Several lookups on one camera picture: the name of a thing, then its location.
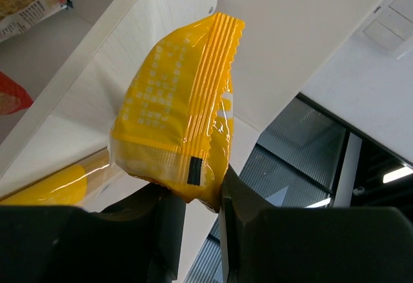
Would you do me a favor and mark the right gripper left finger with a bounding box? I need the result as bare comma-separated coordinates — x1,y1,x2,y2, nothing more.
1,183,186,282

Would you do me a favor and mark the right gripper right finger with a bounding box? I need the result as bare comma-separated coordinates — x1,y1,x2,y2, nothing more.
219,169,412,282

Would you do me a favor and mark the yellow spaghetti bag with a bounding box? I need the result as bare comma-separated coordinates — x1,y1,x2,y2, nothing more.
109,13,245,212
1,148,124,206

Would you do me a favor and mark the yellow spaghetti bag on shelf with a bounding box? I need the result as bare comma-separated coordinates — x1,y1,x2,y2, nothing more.
1,148,124,206

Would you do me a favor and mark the white two-tier shelf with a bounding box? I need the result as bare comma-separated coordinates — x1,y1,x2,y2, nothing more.
1,0,217,195

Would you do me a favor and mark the red pasta bag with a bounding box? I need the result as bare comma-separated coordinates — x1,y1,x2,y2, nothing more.
0,72,34,115
1,0,67,41

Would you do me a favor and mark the white wall switch panel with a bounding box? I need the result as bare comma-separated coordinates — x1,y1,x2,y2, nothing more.
358,0,412,59

